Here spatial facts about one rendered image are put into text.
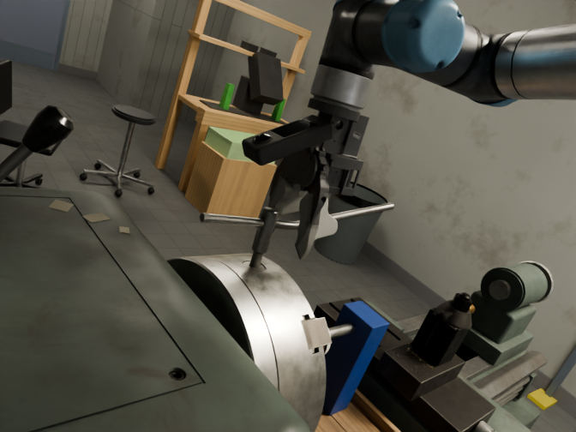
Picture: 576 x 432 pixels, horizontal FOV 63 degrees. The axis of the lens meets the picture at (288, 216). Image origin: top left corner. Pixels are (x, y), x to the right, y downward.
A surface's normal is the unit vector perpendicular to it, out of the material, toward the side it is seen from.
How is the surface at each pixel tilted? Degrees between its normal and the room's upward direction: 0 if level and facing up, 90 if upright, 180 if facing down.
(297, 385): 60
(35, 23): 90
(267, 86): 54
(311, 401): 69
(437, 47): 84
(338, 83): 86
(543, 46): 86
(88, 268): 0
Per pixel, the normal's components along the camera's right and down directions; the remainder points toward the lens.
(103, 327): 0.34, -0.88
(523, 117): -0.75, -0.05
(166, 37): 0.56, 0.47
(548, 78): -0.77, 0.58
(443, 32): 0.40, 0.36
